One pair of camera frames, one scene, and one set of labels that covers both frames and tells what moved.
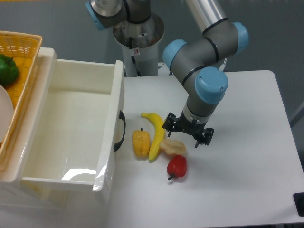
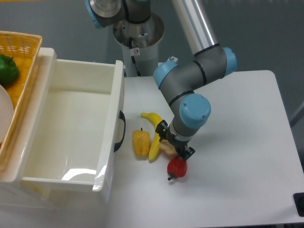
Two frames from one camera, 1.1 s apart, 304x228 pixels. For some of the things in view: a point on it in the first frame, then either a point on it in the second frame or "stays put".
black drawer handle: (121, 116) stays put
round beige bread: (173, 147) stays put
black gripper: (183, 124) to (179, 145)
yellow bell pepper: (141, 141) stays put
